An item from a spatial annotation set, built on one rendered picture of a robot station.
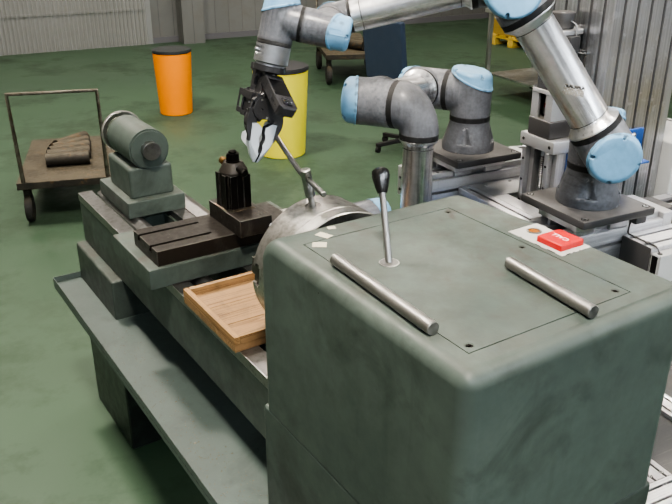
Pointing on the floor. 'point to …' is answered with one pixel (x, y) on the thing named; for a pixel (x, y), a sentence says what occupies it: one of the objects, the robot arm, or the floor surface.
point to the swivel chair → (385, 60)
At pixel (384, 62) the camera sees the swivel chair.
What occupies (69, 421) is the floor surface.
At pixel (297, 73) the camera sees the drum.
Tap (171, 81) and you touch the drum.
